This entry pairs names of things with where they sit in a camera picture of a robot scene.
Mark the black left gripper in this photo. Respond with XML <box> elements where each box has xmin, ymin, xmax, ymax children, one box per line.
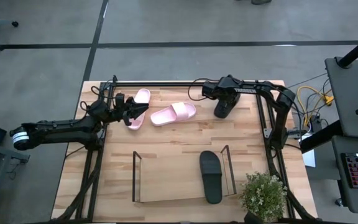
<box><xmin>112</xmin><ymin>92</ymin><xmax>150</xmax><ymax>127</ymax></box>

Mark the pink slide sandal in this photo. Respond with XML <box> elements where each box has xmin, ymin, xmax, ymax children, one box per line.
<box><xmin>150</xmin><ymin>101</ymin><xmax>197</xmax><ymax>127</ymax></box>
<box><xmin>126</xmin><ymin>88</ymin><xmax>152</xmax><ymax>131</ymax></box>

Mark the black slide sandal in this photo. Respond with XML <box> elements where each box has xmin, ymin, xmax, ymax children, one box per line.
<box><xmin>213</xmin><ymin>92</ymin><xmax>241</xmax><ymax>119</ymax></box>
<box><xmin>199</xmin><ymin>150</ymin><xmax>223</xmax><ymax>205</ymax></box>

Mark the black power strip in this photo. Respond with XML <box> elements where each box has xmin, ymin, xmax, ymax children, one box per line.
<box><xmin>309</xmin><ymin>114</ymin><xmax>323</xmax><ymax>134</ymax></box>

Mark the potted green plant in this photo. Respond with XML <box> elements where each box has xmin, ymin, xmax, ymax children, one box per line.
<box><xmin>240</xmin><ymin>171</ymin><xmax>288</xmax><ymax>222</ymax></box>

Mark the black metal bar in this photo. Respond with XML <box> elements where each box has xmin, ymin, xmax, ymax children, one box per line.
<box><xmin>299</xmin><ymin>119</ymin><xmax>344</xmax><ymax>154</ymax></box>

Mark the white paper sheet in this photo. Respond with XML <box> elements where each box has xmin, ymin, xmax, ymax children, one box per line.
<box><xmin>298</xmin><ymin>133</ymin><xmax>316</xmax><ymax>168</ymax></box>

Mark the grey desk with black pole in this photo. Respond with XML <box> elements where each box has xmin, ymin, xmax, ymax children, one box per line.
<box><xmin>324</xmin><ymin>57</ymin><xmax>358</xmax><ymax>139</ymax></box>

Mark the black pole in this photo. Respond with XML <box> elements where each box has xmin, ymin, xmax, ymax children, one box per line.
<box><xmin>336</xmin><ymin>29</ymin><xmax>358</xmax><ymax>69</ymax></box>

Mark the grey desk with keyboard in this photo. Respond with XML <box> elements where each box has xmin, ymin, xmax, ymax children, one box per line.
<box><xmin>331</xmin><ymin>135</ymin><xmax>358</xmax><ymax>215</ymax></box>

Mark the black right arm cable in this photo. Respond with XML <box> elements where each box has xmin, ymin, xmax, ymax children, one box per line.
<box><xmin>187</xmin><ymin>77</ymin><xmax>213</xmax><ymax>102</ymax></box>

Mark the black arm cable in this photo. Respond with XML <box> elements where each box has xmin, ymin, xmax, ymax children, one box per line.
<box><xmin>187</xmin><ymin>77</ymin><xmax>213</xmax><ymax>102</ymax></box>
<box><xmin>79</xmin><ymin>85</ymin><xmax>117</xmax><ymax>113</ymax></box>

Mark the black aluminium table frame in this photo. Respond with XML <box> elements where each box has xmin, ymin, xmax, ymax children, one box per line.
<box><xmin>53</xmin><ymin>74</ymin><xmax>319</xmax><ymax>223</ymax></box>

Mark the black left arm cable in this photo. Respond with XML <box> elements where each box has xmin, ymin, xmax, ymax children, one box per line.
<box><xmin>79</xmin><ymin>85</ymin><xmax>117</xmax><ymax>113</ymax></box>

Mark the wooden shelf with black frame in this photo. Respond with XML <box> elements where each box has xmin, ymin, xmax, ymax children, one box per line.
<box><xmin>131</xmin><ymin>144</ymin><xmax>237</xmax><ymax>203</ymax></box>

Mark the yellow cable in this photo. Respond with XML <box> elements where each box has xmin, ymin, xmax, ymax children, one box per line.
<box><xmin>296</xmin><ymin>85</ymin><xmax>335</xmax><ymax>127</ymax></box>

